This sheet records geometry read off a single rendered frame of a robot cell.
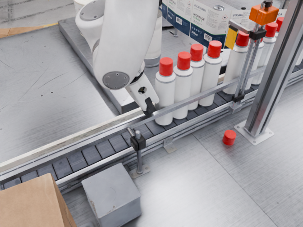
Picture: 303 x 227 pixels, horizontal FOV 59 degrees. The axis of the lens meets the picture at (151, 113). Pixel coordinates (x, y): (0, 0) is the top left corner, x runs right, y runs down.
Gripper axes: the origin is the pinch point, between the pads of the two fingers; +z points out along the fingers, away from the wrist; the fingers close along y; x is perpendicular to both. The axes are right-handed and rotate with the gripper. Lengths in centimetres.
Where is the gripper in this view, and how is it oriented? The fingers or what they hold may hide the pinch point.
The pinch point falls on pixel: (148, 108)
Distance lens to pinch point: 71.8
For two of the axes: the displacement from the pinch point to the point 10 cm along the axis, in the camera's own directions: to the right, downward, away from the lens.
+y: -5.1, -6.1, 6.1
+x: -8.1, 5.8, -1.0
